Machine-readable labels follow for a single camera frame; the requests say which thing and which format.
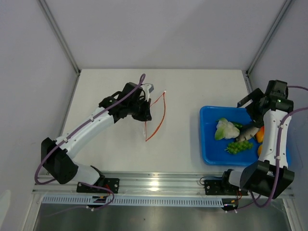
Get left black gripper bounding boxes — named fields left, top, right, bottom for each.
left=128, top=96, right=152, bottom=122

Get clear zip bag orange zipper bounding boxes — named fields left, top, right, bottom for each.
left=143, top=90, right=167, bottom=142

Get grey toy fish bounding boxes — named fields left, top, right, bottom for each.
left=235, top=127, right=259, bottom=142

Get white toy cauliflower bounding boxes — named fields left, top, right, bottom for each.
left=214, top=118, right=240, bottom=141

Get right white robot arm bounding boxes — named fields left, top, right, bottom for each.
left=219, top=86, right=295, bottom=199

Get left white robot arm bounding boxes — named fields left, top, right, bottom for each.
left=41, top=82, right=154, bottom=193

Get green toy chili pepper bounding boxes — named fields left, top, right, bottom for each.
left=232, top=122, right=243, bottom=129

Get green toy grapes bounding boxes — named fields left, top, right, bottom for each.
left=225, top=141, right=253, bottom=155

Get blue plastic tray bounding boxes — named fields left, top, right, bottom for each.
left=200, top=106, right=260, bottom=167

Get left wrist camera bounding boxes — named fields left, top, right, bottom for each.
left=141, top=83, right=154, bottom=101

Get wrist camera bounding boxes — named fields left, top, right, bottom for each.
left=141, top=83, right=154, bottom=101
left=265, top=80, right=288, bottom=99

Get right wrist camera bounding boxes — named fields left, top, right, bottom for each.
left=265, top=80, right=288, bottom=99

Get right aluminium frame post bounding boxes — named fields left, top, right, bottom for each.
left=245, top=0, right=295, bottom=75

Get aluminium frame post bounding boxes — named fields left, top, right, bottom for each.
left=37, top=0, right=81, bottom=76
left=245, top=0, right=295, bottom=75

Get aluminium mounting rail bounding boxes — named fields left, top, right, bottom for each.
left=31, top=171, right=295, bottom=198

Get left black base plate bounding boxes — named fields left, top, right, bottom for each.
left=77, top=178, right=120, bottom=193

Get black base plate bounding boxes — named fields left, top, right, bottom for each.
left=77, top=178, right=120, bottom=193
left=199, top=177, right=248, bottom=196

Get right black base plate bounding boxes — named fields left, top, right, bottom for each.
left=199, top=177, right=248, bottom=196

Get white slotted cable duct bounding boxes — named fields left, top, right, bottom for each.
left=42, top=195, right=224, bottom=207

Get left aluminium frame post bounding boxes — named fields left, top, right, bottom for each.
left=37, top=0, right=81, bottom=76

